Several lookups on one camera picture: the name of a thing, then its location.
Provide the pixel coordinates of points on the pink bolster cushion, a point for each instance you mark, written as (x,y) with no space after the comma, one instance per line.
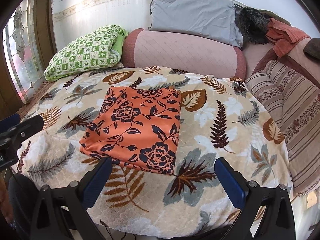
(185,52)

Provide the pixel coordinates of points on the leaf-print blanket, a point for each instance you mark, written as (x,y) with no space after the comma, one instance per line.
(225,130)

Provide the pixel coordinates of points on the black fur garment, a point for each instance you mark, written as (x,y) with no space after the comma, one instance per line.
(252,25)

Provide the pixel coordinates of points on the dark olive cloth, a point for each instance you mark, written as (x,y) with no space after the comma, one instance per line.
(277,16)

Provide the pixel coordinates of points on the green checked pillow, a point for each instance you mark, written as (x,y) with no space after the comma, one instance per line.
(82,52)

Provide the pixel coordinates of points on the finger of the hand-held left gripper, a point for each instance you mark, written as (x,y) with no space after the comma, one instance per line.
(31,125)
(11,120)

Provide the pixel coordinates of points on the pink sofa backrest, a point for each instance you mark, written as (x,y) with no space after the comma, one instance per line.
(300,55)

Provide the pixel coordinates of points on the wooden door with patterned glass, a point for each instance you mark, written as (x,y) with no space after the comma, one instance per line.
(20,55)

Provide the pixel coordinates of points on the orange floral shirt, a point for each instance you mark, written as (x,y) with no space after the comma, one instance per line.
(140,130)

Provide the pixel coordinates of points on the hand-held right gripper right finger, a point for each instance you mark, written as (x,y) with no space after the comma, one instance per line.
(230,182)

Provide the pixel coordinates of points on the striped cushion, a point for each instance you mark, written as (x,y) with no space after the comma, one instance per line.
(295,105)

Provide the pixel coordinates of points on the orange-red cloth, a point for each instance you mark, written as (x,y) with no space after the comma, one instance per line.
(285,35)

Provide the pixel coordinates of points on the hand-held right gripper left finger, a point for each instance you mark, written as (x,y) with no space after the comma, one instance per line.
(97,180)

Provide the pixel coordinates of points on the dark brown cloth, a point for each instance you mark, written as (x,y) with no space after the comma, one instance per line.
(313,48)

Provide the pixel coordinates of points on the grey pillow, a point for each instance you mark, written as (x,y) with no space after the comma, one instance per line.
(195,12)

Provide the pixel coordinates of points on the brown fringed bedspread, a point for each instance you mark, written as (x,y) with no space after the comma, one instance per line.
(32,97)

